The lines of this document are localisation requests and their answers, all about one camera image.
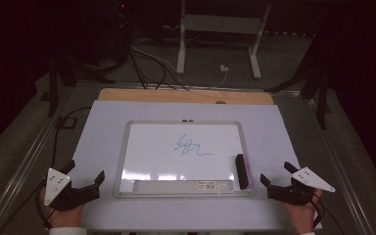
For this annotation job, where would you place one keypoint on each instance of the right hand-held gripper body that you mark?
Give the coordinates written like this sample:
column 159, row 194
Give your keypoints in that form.
column 290, row 194

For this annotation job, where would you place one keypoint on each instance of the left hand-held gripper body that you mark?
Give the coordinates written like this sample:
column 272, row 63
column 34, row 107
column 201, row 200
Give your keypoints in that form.
column 78, row 196

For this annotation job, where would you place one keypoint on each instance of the black and purple whiteboard eraser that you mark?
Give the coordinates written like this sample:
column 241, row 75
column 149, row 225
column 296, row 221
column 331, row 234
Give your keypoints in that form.
column 242, row 171

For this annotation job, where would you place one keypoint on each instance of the silver-framed whiteboard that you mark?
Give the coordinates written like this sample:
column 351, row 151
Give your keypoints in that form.
column 163, row 163

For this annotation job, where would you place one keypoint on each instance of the person's right hand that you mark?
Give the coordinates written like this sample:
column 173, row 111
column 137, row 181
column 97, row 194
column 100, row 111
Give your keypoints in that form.
column 302, row 217

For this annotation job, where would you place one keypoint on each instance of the person's left hand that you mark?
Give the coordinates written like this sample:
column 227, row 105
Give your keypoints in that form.
column 65, row 218

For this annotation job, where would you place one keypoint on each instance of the person's left white sleeve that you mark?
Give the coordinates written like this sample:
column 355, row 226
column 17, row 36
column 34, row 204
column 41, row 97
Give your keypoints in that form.
column 67, row 231

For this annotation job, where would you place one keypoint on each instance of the black square floor plate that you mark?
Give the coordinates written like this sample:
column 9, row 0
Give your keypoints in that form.
column 66, row 122

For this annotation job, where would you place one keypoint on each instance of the black tripod stand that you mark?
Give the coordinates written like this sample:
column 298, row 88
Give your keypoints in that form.
column 321, row 98
column 53, row 88

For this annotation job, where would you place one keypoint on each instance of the large white table sheet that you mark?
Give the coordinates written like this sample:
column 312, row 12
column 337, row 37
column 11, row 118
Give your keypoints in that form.
column 182, row 212

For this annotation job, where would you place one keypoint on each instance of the dark equipment rack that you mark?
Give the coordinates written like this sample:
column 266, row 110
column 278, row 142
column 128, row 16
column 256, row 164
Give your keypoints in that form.
column 122, row 29

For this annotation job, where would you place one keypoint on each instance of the grey metal stand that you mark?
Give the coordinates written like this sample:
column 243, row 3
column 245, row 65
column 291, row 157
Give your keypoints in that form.
column 220, row 24

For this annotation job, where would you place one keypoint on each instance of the metal frame rail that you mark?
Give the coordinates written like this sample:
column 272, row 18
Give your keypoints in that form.
column 336, row 156
column 19, row 173

